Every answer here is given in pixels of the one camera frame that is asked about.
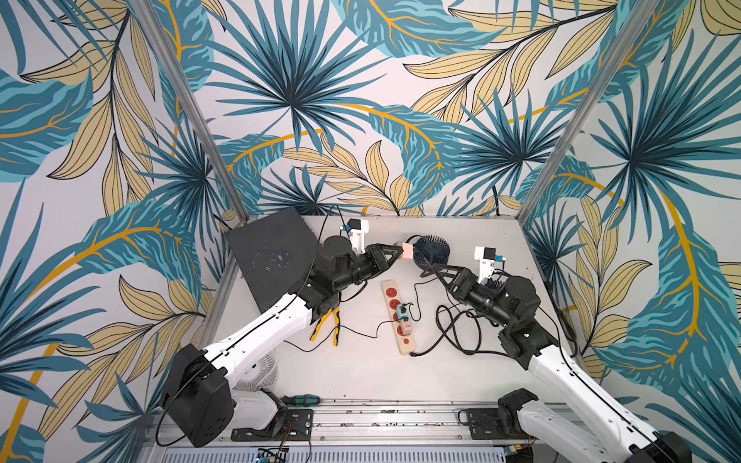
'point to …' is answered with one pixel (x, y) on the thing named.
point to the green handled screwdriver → (305, 400)
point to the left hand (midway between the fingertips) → (402, 255)
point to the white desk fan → (260, 375)
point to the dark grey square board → (275, 254)
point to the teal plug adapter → (401, 314)
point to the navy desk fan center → (435, 249)
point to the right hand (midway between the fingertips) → (420, 283)
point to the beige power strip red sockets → (404, 342)
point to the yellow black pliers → (322, 321)
